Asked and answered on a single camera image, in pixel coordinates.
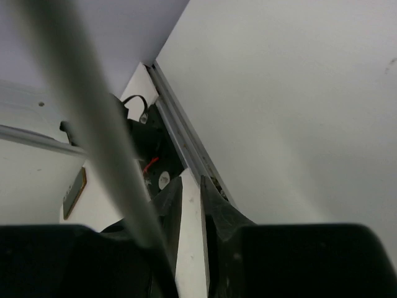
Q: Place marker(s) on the aluminium front rail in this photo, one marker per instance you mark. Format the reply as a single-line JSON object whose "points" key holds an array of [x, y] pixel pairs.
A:
{"points": [[185, 139]]}

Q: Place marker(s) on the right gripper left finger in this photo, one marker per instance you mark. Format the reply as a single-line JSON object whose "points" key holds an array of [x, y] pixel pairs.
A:
{"points": [[145, 270]]}

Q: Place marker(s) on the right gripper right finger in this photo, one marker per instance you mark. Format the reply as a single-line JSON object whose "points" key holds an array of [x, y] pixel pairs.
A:
{"points": [[223, 224]]}

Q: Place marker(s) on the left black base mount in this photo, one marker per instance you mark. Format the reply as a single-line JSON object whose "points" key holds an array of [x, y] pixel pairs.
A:
{"points": [[157, 156]]}

